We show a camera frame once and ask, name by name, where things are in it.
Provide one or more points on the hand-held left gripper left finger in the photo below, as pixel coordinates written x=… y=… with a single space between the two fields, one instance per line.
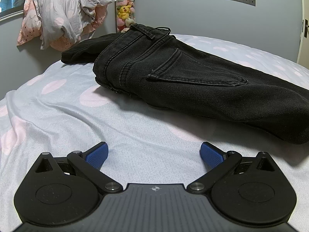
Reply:
x=96 y=156

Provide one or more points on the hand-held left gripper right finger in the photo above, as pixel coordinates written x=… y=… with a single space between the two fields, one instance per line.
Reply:
x=212 y=156

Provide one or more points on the black jeans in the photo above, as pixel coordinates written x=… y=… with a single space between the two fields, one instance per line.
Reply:
x=193 y=89

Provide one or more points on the grey polka dot duvet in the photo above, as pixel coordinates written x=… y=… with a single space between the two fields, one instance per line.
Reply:
x=60 y=17

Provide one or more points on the cream door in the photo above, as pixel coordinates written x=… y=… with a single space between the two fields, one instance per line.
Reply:
x=304 y=41

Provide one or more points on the clear tube of plush toys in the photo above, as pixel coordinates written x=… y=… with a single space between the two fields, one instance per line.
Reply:
x=124 y=9

